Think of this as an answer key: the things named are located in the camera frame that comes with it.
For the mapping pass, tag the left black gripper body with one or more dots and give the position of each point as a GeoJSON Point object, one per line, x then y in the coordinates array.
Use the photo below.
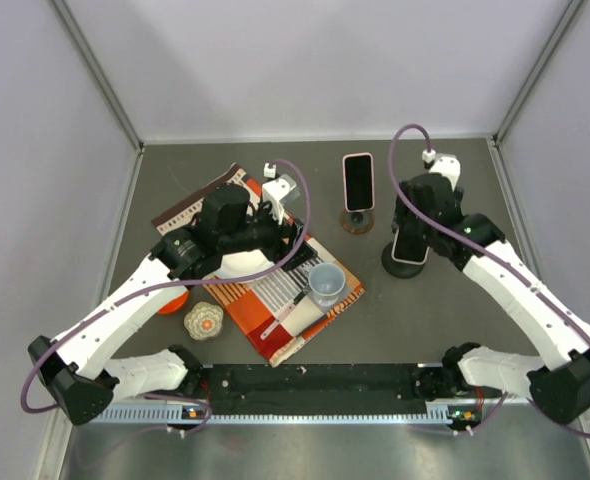
{"type": "Point", "coordinates": [264, 233]}

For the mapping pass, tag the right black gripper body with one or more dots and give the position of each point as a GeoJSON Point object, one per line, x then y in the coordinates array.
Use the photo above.
{"type": "Point", "coordinates": [411, 220]}

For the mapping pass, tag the grey phone stand wooden base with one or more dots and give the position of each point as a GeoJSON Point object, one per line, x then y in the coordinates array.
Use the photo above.
{"type": "Point", "coordinates": [357, 222]}

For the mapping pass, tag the pink case smartphone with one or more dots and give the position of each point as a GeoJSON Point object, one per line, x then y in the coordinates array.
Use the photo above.
{"type": "Point", "coordinates": [358, 181]}

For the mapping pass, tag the black round base clamp stand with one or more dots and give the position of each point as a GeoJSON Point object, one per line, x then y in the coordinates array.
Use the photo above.
{"type": "Point", "coordinates": [398, 269]}

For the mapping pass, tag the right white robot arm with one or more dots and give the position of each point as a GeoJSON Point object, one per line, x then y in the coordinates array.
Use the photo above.
{"type": "Point", "coordinates": [557, 378]}

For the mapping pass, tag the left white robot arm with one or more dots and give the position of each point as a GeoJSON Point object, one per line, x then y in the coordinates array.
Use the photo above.
{"type": "Point", "coordinates": [78, 367]}

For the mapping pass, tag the light blue mug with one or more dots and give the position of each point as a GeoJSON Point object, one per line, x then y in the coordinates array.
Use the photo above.
{"type": "Point", "coordinates": [326, 281]}

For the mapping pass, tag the orange patterned cloth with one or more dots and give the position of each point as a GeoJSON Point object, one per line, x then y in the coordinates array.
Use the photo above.
{"type": "Point", "coordinates": [253, 306]}

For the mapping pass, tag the crocheted pastel coaster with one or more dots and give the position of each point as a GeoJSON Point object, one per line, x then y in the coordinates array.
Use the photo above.
{"type": "Point", "coordinates": [204, 321]}

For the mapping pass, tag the orange bowl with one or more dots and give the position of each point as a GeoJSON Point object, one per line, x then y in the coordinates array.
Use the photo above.
{"type": "Point", "coordinates": [175, 305]}

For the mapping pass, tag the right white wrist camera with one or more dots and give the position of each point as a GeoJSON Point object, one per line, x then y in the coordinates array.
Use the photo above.
{"type": "Point", "coordinates": [445, 165]}

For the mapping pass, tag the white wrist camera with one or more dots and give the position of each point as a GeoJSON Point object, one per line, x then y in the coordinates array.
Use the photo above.
{"type": "Point", "coordinates": [278, 191]}
{"type": "Point", "coordinates": [445, 165]}

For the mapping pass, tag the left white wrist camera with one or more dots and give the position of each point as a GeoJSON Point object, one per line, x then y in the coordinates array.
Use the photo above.
{"type": "Point", "coordinates": [278, 191]}

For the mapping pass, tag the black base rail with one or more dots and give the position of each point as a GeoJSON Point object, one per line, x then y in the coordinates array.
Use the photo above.
{"type": "Point", "coordinates": [321, 389]}

